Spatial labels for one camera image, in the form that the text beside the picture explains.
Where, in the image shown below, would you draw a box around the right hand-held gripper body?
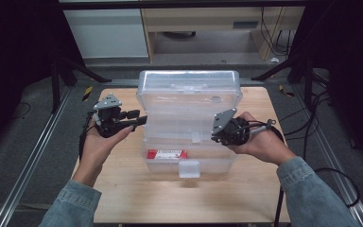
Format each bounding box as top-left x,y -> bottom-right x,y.
210,107 -> 257,147

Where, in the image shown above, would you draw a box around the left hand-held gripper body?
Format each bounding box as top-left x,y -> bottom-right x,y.
88,93 -> 137,139

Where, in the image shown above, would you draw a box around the red and white medicine box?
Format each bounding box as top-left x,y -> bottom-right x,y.
147,148 -> 189,161

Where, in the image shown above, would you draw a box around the clear plastic storage box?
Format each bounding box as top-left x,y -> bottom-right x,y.
135,69 -> 244,180

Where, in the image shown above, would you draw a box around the person's left hand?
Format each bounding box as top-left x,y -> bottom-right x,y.
72,124 -> 135,187

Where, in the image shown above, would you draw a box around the person's right hand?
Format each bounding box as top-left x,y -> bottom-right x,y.
226,111 -> 298,166

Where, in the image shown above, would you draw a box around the yellow and black tape strip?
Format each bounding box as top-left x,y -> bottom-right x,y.
81,85 -> 95,102
278,83 -> 296,98

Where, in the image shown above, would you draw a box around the black tripod stand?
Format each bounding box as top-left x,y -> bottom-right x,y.
49,56 -> 113,114
251,51 -> 317,109

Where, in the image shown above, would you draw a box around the white cabinet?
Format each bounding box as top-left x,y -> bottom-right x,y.
62,8 -> 149,60

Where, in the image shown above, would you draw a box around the light wooden desk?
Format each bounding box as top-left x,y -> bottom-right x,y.
140,6 -> 306,62

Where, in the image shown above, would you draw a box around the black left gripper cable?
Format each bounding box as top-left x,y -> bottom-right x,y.
78,110 -> 96,163

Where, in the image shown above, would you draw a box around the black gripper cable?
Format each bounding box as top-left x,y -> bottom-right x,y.
252,118 -> 286,227
78,110 -> 96,163

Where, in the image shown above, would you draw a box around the black floor cables bundle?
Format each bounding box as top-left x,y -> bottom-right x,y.
279,79 -> 334,159

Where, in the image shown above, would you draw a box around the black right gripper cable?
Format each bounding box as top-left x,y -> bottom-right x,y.
252,118 -> 286,227

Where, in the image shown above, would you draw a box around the black cables under desk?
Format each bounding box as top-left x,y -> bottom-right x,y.
259,6 -> 298,58

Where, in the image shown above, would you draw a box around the black floor cable loop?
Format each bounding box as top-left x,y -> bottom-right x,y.
314,166 -> 361,208

